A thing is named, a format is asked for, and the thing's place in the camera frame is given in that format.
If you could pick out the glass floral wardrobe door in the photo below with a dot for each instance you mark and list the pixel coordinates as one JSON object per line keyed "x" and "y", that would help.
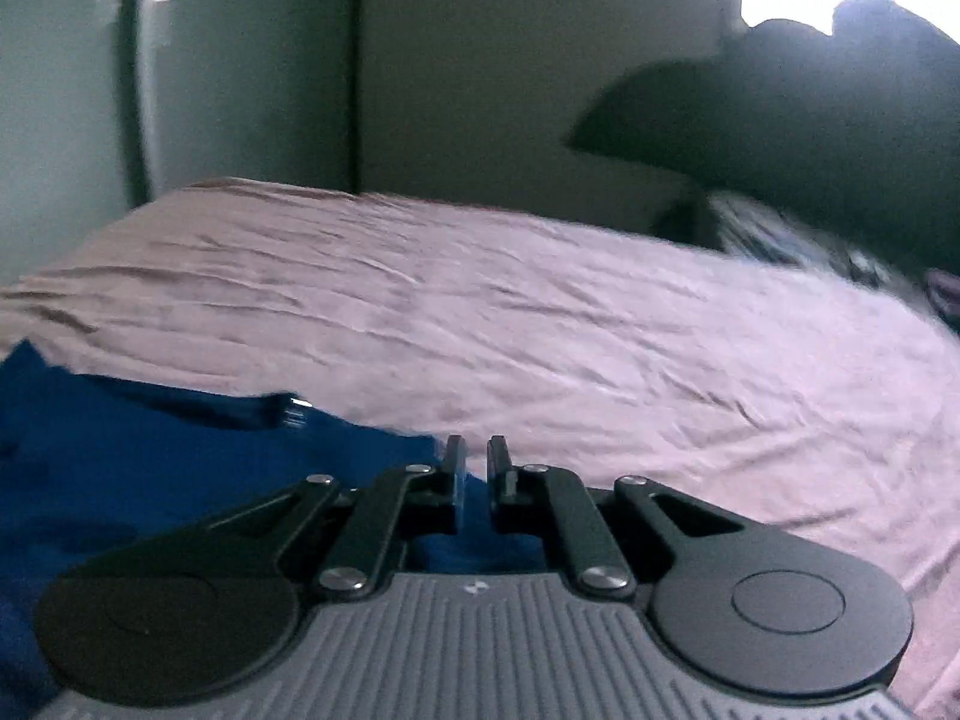
{"x": 108, "y": 104}

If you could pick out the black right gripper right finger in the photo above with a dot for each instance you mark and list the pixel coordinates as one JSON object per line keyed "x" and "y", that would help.
{"x": 747, "y": 605}

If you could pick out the blue knit sweater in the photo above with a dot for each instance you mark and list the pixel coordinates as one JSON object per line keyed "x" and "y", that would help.
{"x": 92, "y": 463}

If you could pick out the patterned pillow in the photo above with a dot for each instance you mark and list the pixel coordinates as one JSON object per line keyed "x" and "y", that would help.
{"x": 739, "y": 226}

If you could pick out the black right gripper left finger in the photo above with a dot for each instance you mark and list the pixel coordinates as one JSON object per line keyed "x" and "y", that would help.
{"x": 204, "y": 609}

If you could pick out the dark curved headboard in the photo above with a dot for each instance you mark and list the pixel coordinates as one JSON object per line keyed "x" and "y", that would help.
{"x": 854, "y": 132}

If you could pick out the pink bed sheet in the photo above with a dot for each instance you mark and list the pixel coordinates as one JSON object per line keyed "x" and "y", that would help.
{"x": 794, "y": 398}

